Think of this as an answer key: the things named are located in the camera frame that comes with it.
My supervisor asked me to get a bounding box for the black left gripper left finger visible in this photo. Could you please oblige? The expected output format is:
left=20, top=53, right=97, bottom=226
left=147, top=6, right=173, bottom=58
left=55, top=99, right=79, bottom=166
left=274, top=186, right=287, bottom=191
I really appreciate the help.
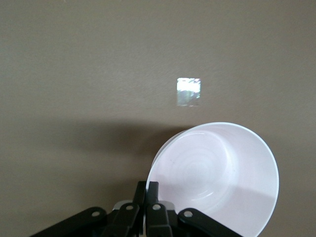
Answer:
left=29, top=181, right=147, bottom=237

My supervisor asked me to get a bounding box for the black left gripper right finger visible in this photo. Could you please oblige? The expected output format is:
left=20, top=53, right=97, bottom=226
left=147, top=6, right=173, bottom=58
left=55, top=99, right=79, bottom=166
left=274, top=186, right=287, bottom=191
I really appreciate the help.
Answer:
left=145, top=181, right=242, bottom=237

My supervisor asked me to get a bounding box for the white plastic bowl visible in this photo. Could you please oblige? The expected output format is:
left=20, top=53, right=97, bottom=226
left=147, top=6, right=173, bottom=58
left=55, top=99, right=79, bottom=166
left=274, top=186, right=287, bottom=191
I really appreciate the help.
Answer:
left=147, top=121, right=280, bottom=236

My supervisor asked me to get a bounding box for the clear tape piece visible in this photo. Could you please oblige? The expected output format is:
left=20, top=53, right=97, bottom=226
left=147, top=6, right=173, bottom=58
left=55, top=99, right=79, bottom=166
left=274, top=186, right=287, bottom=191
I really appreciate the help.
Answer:
left=176, top=77, right=201, bottom=108

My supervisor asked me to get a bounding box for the brown table cover sheet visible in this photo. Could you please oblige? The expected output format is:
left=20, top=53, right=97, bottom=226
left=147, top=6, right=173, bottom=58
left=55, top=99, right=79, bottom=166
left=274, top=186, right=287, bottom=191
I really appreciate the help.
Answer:
left=0, top=0, right=316, bottom=237

